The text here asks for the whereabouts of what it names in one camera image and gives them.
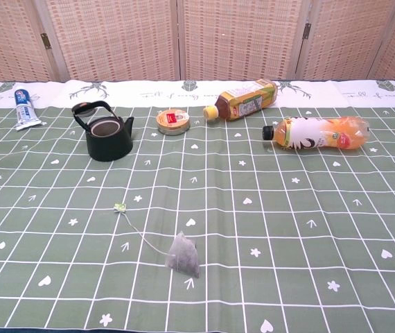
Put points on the orange juice bottle black cap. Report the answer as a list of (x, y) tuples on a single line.
[(315, 133)]

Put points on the brass screen hinge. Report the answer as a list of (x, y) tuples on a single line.
[(46, 41), (307, 30)]

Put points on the round tin orange label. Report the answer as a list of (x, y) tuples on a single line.
[(173, 121)]

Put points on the white blue toothpaste tube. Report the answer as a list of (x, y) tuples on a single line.
[(26, 111)]

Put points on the tea bottle yellow cap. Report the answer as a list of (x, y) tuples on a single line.
[(246, 102)]

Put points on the woven folding screen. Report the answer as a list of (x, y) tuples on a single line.
[(232, 38)]

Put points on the green checked tablecloth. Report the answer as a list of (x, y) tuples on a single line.
[(253, 225)]

